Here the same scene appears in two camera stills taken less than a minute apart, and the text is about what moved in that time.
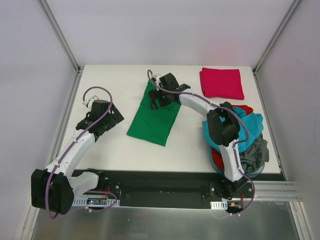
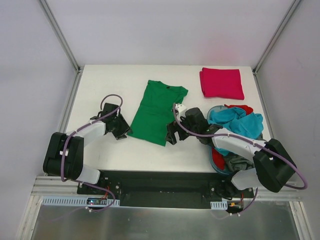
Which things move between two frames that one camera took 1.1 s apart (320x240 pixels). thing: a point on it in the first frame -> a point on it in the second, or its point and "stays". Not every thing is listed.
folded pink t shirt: x=222 y=83 stays
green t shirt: x=154 y=126 stays
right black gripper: x=157 y=94 -> x=176 y=128
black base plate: x=178 y=189 stays
